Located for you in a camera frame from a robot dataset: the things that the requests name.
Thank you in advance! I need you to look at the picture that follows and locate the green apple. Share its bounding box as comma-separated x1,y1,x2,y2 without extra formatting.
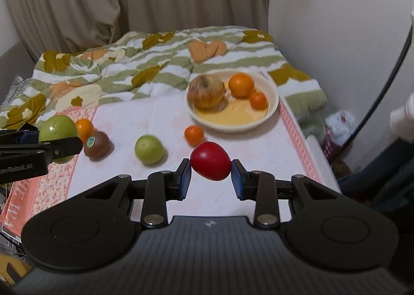
135,135,165,165
38,114,79,165

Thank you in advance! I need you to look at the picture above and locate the medium orange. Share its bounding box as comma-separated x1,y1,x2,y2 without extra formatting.
75,118,94,144

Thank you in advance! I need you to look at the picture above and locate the brown kiwi with sticker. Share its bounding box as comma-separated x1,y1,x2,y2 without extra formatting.
84,131,111,160

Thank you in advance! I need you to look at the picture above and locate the red tomato front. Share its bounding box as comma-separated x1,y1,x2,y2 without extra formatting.
190,142,232,181

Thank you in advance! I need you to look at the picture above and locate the small mandarin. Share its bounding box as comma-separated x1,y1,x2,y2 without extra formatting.
184,126,205,147
249,91,268,110

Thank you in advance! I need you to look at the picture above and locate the large orange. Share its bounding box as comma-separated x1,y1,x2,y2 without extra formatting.
228,73,255,99

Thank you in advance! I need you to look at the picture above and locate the yellow red apple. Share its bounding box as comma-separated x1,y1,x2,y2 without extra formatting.
187,74,225,109

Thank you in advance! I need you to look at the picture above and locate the pink floral table cloth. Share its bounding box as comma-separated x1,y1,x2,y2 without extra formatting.
0,71,324,238

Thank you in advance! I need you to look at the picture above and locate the cream bowl with cartoon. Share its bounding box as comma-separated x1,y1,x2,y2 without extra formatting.
184,69,280,133

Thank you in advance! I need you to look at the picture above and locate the yellow box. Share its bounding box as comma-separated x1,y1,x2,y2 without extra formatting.
0,255,33,286

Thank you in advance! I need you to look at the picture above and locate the white plastic bag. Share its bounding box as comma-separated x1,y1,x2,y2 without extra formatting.
325,110,356,146

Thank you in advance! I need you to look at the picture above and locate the green striped floral blanket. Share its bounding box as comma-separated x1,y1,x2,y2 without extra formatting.
1,26,327,129

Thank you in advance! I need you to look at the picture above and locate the white sock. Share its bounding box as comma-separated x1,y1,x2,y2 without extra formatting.
390,92,414,143

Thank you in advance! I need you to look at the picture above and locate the black cable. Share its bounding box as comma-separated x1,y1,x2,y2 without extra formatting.
337,24,414,153

